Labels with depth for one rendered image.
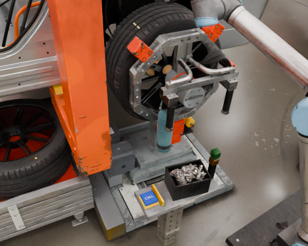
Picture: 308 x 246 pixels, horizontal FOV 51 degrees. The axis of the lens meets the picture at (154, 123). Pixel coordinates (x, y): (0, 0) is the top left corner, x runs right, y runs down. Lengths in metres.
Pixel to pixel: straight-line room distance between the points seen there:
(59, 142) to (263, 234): 1.22
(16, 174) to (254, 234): 1.28
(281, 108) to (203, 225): 1.52
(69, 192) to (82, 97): 0.69
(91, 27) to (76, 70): 0.18
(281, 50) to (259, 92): 2.05
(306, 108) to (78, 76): 0.83
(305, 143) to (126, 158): 1.07
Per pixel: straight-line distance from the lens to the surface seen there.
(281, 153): 2.76
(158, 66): 1.75
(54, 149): 1.88
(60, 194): 1.88
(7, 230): 2.00
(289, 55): 1.33
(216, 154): 1.64
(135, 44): 1.53
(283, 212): 1.99
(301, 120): 1.18
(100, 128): 1.49
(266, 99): 3.29
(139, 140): 2.28
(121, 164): 1.96
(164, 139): 1.76
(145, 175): 2.17
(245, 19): 1.40
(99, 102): 1.40
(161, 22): 1.62
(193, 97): 1.64
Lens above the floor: 1.81
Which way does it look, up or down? 41 degrees down
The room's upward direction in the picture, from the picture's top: 3 degrees clockwise
